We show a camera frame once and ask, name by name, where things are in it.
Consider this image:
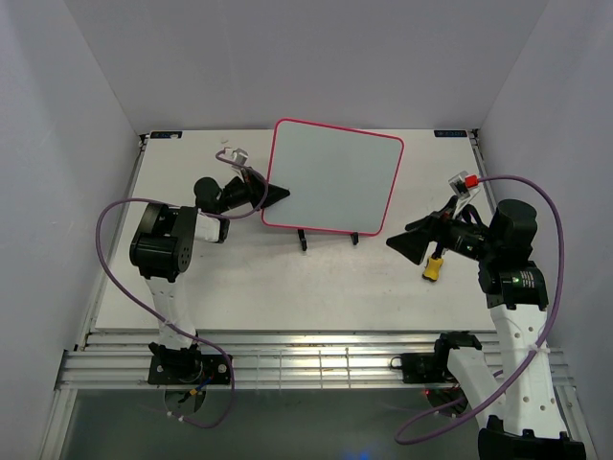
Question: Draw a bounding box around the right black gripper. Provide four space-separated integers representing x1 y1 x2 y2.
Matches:
385 195 499 265

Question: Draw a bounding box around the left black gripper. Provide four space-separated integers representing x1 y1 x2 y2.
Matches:
216 167 289 214

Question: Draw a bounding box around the yellow bone-shaped eraser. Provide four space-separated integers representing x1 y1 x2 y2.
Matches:
421 256 444 283

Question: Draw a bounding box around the pink framed whiteboard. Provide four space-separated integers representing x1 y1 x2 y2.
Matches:
261 118 404 236

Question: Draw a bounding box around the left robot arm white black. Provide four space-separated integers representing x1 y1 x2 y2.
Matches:
129 168 290 383

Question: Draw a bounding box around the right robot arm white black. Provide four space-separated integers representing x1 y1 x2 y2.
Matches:
386 199 586 459

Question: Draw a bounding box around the right blue corner label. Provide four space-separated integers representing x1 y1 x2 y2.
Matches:
434 129 467 138

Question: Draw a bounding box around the blue corner label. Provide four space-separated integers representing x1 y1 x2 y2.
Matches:
434 129 467 138
149 131 183 140

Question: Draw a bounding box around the left blue corner label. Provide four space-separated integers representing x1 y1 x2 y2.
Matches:
149 131 183 140

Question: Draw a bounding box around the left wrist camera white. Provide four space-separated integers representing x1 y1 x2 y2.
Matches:
228 149 249 173

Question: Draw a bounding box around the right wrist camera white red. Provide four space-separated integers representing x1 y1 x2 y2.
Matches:
448 171 479 218

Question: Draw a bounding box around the wire whiteboard stand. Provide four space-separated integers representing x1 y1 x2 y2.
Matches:
297 229 359 252

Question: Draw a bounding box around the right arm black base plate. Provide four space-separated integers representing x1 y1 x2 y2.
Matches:
389 352 457 384

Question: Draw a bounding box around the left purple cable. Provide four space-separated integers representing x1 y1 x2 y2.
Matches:
95 149 269 429

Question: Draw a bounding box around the purple cable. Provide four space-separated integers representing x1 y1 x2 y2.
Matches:
394 173 566 446
95 149 269 429

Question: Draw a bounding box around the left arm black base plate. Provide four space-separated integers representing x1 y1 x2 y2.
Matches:
147 355 231 386

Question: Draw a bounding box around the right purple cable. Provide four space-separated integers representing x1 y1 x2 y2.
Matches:
394 173 566 446

